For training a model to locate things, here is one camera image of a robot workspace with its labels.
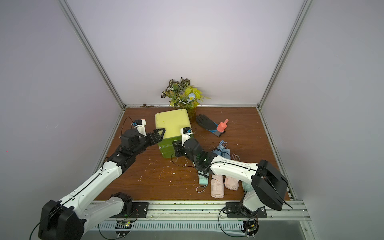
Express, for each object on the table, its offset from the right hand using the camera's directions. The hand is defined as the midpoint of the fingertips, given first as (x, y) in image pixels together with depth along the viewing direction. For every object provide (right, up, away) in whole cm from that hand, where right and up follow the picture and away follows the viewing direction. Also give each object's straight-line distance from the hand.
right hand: (173, 139), depth 77 cm
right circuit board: (+38, -41, -7) cm, 56 cm away
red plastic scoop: (+31, +6, +30) cm, 43 cm away
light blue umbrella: (+30, -10, +13) cm, 34 cm away
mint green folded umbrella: (+15, -24, +5) cm, 28 cm away
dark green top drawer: (-5, -5, +5) cm, 8 cm away
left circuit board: (-24, -41, -5) cm, 48 cm away
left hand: (-7, +4, +2) cm, 8 cm away
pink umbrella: (+23, -26, -1) cm, 35 cm away
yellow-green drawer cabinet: (-2, +9, +6) cm, 11 cm away
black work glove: (+21, +6, +31) cm, 38 cm away
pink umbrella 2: (+31, -24, +3) cm, 40 cm away
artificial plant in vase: (+3, +26, +21) cm, 33 cm away
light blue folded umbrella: (+25, -9, +11) cm, 29 cm away
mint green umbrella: (+38, -25, 0) cm, 46 cm away
